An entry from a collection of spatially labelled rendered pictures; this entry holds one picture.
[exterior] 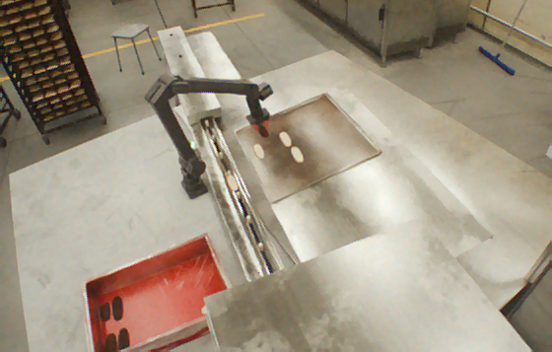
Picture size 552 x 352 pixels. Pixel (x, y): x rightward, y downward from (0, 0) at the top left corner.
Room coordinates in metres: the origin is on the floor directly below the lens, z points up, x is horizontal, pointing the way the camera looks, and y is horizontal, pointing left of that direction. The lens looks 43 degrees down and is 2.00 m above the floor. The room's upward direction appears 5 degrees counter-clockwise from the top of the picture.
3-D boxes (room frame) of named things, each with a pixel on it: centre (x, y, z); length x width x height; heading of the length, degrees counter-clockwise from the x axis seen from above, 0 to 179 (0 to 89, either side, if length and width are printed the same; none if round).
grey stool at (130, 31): (4.18, 1.48, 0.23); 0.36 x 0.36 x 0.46; 64
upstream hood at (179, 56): (2.25, 0.52, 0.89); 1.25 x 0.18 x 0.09; 17
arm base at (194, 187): (1.20, 0.36, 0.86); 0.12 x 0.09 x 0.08; 29
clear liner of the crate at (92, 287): (0.63, 0.42, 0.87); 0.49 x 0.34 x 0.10; 112
